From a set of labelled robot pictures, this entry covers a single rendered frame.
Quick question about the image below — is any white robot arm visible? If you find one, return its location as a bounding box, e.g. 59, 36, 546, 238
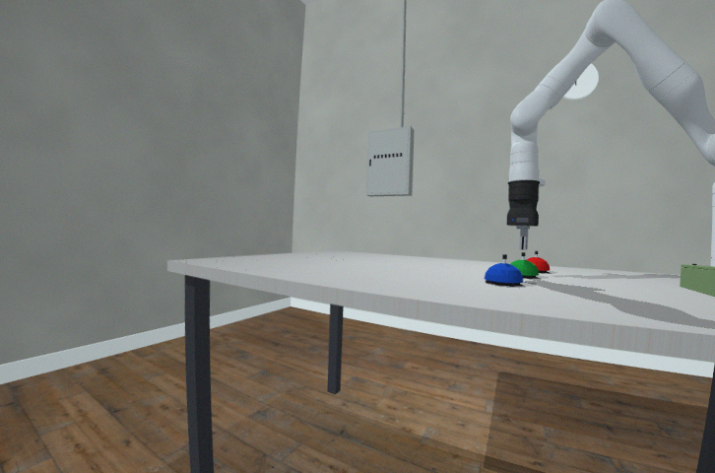
510, 0, 715, 167

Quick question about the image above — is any green bell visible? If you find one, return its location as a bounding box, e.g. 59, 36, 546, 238
510, 252, 539, 279

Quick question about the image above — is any blue bell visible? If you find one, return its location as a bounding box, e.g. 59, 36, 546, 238
485, 254, 523, 287

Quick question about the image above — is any red service bell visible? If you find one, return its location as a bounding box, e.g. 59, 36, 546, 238
527, 251, 550, 273

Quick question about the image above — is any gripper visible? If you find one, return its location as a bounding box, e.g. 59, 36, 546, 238
506, 162, 545, 250

